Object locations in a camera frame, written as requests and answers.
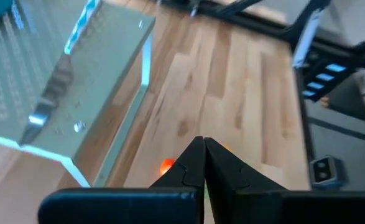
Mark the silver toy knife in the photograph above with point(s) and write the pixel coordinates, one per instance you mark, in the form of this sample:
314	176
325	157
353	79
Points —
56	84

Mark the mint green perforated rack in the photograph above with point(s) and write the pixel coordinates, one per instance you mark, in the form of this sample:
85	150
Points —
107	68

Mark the black drawer cabinet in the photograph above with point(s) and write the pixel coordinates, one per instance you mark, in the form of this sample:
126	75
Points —
323	77

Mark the small orange toy fruit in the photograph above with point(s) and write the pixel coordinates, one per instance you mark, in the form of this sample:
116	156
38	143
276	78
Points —
166	165

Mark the silver metal bracket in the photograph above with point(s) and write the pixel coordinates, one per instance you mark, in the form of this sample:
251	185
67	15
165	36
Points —
306	37

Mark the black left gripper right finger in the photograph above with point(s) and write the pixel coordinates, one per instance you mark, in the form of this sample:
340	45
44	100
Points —
247	202

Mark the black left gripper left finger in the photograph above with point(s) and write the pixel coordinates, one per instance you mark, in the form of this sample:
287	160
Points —
176	199

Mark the table-level depth camera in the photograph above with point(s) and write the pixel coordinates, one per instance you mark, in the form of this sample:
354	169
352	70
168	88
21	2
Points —
323	171

